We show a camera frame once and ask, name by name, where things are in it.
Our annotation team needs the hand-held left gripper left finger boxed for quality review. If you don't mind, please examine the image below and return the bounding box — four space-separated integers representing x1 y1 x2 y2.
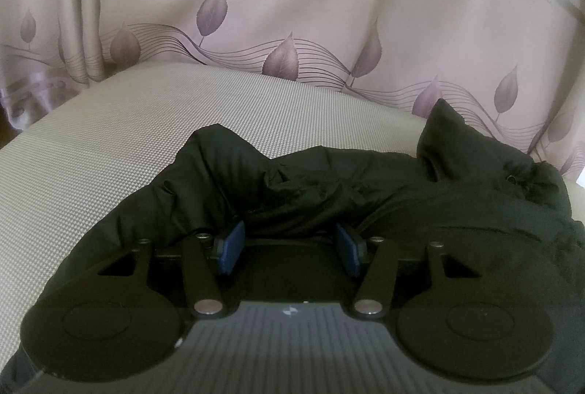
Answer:
98 221 246 322

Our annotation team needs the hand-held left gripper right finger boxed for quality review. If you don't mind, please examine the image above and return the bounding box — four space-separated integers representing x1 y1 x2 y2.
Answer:
335 223 477 322

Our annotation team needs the black jacket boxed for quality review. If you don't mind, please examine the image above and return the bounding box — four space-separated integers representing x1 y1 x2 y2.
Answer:
39 99 585 331

